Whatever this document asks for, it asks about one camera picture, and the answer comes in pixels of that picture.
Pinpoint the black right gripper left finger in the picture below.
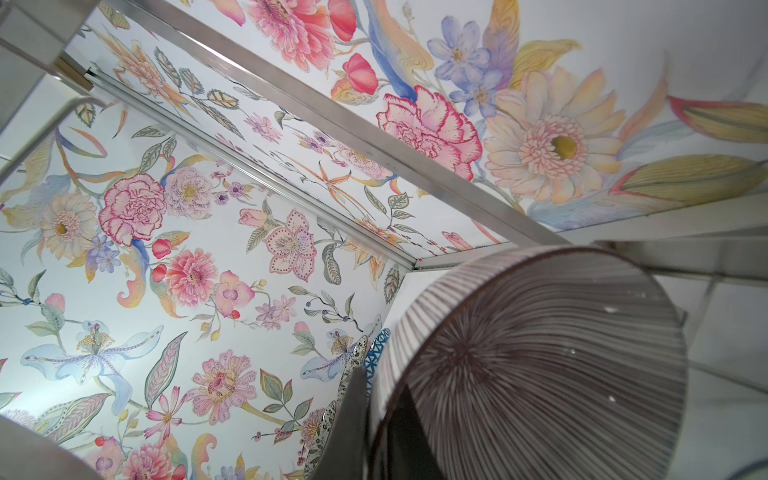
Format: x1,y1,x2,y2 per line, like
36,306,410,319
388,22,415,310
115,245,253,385
310,366,368,480

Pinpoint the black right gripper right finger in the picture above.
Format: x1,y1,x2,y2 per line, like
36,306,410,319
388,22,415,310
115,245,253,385
374,387,444,479

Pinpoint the two-tier steel dish rack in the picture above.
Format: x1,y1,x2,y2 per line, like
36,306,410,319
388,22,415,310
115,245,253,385
1,1,767,479

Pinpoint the dark floral bowl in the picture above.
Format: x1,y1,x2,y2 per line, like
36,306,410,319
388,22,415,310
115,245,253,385
303,336,368,479

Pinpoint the blue pattern bowl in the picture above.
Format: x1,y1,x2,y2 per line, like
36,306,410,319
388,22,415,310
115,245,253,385
364,328,391,396

